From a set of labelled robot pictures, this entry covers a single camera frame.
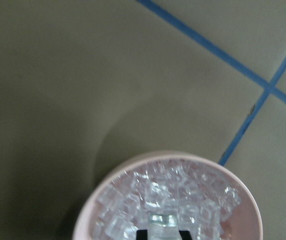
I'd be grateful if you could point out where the pink bowl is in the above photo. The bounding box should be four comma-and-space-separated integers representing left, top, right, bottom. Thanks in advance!
72, 151, 263, 240

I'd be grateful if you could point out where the clear ice cube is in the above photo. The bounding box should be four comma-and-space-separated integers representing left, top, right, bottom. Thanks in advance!
147, 213, 182, 240

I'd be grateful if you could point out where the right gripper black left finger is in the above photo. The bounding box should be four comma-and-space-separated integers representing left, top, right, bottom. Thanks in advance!
136, 230, 150, 240

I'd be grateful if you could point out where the pile of clear ice cubes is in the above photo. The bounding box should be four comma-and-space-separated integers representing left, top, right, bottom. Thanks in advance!
91, 159, 242, 240

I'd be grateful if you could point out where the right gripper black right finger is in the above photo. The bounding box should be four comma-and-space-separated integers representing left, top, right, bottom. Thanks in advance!
179, 230, 192, 240

